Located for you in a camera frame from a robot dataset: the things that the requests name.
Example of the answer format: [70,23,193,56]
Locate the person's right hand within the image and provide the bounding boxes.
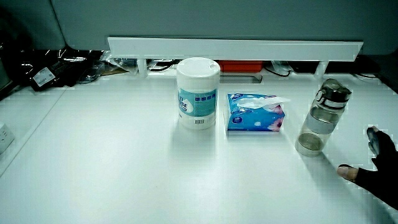
[336,125,398,211]

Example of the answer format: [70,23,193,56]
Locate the clear bottle with grey lid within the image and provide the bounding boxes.
[294,78,353,157]

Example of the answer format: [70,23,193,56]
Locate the blue tissue pack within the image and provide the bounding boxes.
[225,92,291,133]

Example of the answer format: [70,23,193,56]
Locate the orange box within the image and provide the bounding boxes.
[217,60,265,73]

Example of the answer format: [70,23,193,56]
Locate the white desk shelf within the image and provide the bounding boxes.
[107,36,364,78]

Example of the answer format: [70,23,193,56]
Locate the white wet wipes canister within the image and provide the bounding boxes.
[176,57,221,131]

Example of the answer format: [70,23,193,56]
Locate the clear plastic bag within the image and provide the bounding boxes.
[99,50,139,75]

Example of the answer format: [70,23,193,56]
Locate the black plastic bag with label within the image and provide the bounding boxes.
[18,47,105,92]

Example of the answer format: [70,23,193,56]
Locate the white power strip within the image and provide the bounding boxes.
[0,123,16,155]

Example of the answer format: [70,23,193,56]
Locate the black cable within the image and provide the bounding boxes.
[264,64,293,78]

